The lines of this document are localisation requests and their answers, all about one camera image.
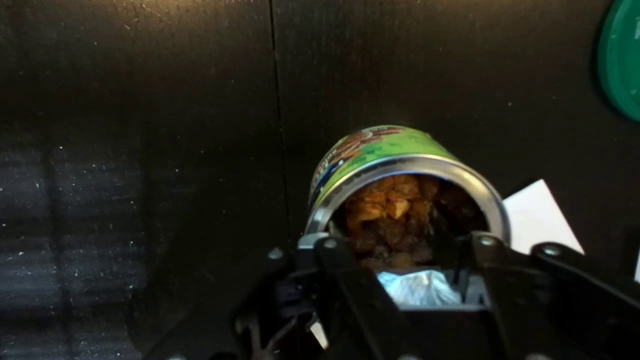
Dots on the brown snack pieces in can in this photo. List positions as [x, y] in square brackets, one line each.
[393, 212]

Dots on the yellow green snack can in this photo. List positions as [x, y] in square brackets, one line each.
[393, 150]

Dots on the green plastic lid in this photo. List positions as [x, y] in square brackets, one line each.
[627, 61]

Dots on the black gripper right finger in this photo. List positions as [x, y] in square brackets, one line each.
[533, 307]

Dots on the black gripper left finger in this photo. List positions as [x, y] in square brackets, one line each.
[352, 313]

